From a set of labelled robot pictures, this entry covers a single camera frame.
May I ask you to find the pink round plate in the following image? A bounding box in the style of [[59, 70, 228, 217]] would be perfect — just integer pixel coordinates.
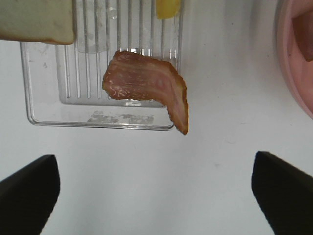
[[276, 0, 313, 118]]

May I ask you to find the left bread slice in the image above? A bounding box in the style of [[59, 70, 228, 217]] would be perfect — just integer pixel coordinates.
[[0, 0, 75, 45]]

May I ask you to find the left clear plastic container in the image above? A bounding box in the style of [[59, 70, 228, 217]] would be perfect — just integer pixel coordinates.
[[20, 0, 184, 131]]

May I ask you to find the yellow cheese slice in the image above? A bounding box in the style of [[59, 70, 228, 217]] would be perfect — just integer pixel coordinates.
[[156, 0, 181, 19]]

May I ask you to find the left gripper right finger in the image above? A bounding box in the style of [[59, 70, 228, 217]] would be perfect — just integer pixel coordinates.
[[251, 151, 313, 235]]

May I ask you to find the bacon strip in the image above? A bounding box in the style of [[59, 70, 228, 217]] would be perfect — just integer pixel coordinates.
[[102, 51, 189, 135], [292, 11, 313, 62]]

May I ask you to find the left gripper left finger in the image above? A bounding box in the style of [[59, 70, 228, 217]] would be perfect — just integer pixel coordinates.
[[0, 155, 60, 235]]

